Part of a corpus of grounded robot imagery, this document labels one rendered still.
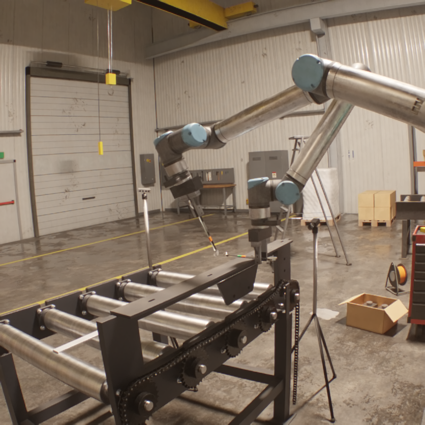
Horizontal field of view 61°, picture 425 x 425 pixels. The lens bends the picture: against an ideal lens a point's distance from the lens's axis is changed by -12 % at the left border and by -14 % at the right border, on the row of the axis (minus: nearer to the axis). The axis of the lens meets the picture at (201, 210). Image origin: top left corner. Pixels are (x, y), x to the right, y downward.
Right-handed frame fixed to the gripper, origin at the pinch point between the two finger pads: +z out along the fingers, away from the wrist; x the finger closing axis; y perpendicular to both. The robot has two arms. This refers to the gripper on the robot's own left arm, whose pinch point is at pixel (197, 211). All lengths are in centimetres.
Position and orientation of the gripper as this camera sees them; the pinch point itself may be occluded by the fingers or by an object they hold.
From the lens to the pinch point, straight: 167.3
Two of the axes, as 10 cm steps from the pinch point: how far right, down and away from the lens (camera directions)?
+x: -7.3, 2.3, 6.4
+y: 5.4, -3.8, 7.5
